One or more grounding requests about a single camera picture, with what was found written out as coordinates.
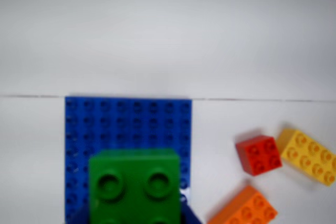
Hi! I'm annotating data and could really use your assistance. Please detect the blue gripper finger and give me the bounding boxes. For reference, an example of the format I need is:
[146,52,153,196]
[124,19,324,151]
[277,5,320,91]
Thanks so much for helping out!
[68,204,90,224]
[180,202,203,224]

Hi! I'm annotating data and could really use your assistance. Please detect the green 2x4 block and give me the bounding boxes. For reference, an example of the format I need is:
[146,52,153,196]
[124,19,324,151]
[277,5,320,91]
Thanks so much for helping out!
[88,148,183,224]

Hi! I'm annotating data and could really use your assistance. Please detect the orange 2x4 block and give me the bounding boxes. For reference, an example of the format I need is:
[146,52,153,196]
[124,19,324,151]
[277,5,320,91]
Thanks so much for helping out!
[207,185,278,224]

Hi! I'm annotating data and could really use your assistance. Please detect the red 2x2 block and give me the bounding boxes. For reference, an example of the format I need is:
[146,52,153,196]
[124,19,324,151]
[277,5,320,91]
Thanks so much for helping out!
[235,135,284,177]

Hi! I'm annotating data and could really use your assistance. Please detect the yellow 2x4 block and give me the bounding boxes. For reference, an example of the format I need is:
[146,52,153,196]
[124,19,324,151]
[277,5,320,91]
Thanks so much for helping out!
[277,129,336,187]

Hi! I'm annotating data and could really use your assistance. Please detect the blue 8x8 baseplate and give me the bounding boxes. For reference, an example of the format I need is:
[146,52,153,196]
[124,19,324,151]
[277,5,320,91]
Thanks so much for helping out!
[64,96,193,223]

